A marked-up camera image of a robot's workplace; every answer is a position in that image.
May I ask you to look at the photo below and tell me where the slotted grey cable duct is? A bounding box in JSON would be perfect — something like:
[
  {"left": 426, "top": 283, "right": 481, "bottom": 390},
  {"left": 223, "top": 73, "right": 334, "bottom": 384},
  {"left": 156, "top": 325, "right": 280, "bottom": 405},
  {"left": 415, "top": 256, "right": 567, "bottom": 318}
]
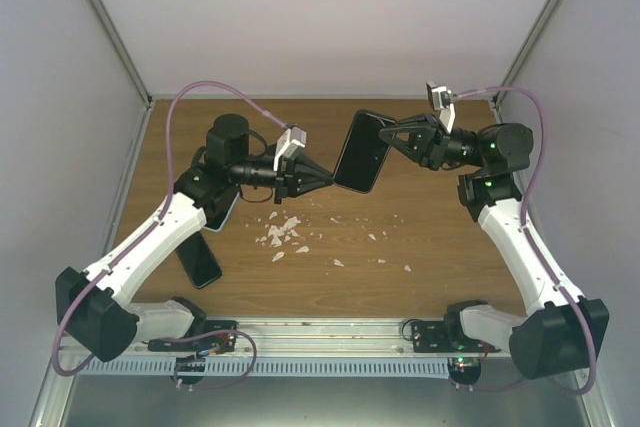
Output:
[{"left": 83, "top": 356, "right": 449, "bottom": 379}]

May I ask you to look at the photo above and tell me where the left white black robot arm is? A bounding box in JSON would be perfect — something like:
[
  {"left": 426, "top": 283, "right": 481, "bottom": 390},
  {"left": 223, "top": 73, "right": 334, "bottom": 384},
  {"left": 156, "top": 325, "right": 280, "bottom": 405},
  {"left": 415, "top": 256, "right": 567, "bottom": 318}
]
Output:
[{"left": 55, "top": 114, "right": 332, "bottom": 362}]

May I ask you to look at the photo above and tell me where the phone in light blue case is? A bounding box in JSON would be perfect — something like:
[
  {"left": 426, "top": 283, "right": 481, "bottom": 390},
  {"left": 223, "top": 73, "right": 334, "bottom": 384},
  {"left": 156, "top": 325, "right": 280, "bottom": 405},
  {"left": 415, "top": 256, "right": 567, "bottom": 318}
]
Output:
[{"left": 203, "top": 185, "right": 239, "bottom": 232}]

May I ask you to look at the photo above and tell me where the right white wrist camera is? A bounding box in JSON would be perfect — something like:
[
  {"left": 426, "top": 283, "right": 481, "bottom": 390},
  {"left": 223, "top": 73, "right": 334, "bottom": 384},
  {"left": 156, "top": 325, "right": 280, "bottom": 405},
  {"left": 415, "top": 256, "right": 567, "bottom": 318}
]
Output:
[{"left": 425, "top": 82, "right": 456, "bottom": 134}]

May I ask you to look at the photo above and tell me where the black phone lower left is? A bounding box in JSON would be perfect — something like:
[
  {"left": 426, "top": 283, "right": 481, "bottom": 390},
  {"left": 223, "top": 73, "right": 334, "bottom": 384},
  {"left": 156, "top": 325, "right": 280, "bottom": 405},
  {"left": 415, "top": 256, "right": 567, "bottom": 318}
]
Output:
[{"left": 175, "top": 232, "right": 222, "bottom": 289}]

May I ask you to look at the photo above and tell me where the white debris pile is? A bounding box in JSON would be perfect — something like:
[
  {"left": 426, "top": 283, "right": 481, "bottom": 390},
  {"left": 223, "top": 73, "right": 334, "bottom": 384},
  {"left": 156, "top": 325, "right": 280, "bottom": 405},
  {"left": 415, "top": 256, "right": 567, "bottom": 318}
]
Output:
[{"left": 234, "top": 189, "right": 422, "bottom": 273}]

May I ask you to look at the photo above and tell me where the aluminium front rail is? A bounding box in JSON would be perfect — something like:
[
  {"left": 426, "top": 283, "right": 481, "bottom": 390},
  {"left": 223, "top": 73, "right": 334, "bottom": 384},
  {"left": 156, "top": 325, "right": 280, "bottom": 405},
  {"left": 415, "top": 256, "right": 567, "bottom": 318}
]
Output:
[{"left": 53, "top": 314, "right": 596, "bottom": 356}]

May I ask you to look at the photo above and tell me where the left aluminium frame post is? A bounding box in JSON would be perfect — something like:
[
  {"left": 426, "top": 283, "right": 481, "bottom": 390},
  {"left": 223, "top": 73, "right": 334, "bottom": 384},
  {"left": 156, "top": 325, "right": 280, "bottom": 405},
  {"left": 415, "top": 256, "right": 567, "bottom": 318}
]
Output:
[{"left": 87, "top": 0, "right": 153, "bottom": 109}]

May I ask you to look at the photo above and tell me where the right aluminium frame post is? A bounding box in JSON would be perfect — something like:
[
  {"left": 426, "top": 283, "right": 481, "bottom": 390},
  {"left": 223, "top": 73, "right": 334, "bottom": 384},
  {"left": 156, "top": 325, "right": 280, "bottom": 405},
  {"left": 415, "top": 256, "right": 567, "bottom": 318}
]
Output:
[{"left": 490, "top": 0, "right": 596, "bottom": 107}]

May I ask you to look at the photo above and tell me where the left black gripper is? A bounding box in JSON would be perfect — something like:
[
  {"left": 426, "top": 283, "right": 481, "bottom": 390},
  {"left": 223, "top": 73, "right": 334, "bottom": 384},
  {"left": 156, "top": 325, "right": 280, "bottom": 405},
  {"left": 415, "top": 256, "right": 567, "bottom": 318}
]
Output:
[{"left": 232, "top": 152, "right": 333, "bottom": 203}]

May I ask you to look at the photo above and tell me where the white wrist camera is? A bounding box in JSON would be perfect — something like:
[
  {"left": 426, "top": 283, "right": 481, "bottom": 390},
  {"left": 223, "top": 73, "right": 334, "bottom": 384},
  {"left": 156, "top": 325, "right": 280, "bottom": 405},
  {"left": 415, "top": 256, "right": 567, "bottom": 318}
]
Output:
[
  {"left": 273, "top": 126, "right": 307, "bottom": 171},
  {"left": 425, "top": 82, "right": 456, "bottom": 134}
]

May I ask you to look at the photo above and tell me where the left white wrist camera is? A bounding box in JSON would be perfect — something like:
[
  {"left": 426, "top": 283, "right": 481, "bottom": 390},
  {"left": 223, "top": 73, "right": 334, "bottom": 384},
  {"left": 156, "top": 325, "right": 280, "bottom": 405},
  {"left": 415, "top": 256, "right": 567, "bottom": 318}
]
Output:
[{"left": 273, "top": 126, "right": 307, "bottom": 171}]

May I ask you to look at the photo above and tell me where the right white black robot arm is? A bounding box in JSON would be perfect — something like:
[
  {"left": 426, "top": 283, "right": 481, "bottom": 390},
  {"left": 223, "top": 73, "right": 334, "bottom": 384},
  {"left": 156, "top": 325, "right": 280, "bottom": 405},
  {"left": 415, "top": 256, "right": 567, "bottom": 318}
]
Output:
[{"left": 379, "top": 115, "right": 609, "bottom": 384}]

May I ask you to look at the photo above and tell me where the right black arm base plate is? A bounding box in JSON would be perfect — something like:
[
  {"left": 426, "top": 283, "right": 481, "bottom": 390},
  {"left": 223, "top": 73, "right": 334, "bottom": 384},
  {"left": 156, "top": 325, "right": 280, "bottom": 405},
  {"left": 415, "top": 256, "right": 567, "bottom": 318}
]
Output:
[{"left": 399, "top": 318, "right": 498, "bottom": 355}]

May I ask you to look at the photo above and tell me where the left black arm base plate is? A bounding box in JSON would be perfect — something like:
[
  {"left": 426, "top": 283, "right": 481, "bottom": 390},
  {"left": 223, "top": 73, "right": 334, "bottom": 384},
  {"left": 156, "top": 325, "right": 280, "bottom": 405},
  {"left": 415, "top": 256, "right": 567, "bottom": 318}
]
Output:
[{"left": 139, "top": 317, "right": 239, "bottom": 354}]

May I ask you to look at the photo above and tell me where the black phone case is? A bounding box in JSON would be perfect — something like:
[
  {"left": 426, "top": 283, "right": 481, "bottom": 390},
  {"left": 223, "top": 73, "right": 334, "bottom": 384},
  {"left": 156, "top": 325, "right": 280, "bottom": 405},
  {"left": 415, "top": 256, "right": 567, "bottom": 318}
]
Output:
[{"left": 333, "top": 109, "right": 396, "bottom": 194}]

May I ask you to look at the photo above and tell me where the aluminium frame post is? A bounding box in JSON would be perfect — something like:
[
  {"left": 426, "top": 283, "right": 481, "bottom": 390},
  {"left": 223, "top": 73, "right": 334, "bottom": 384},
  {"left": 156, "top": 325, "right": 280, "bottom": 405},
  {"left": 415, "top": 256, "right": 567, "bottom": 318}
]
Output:
[
  {"left": 490, "top": 0, "right": 596, "bottom": 107},
  {"left": 87, "top": 0, "right": 153, "bottom": 109}
]

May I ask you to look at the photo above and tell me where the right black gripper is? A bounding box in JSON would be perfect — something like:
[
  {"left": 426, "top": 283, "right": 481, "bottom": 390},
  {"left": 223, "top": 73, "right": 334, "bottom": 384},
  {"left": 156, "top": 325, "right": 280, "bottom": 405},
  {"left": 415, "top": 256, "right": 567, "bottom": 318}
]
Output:
[{"left": 376, "top": 114, "right": 485, "bottom": 173}]

